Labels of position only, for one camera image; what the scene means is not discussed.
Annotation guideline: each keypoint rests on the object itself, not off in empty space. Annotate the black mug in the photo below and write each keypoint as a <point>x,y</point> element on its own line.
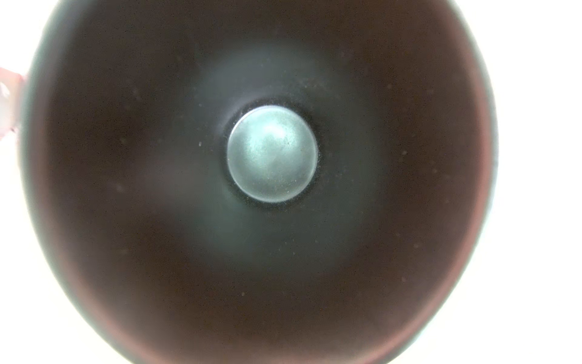
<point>257,181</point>

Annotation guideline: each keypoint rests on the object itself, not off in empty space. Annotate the pink flower silicone coaster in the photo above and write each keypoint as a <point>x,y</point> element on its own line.
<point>12,88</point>

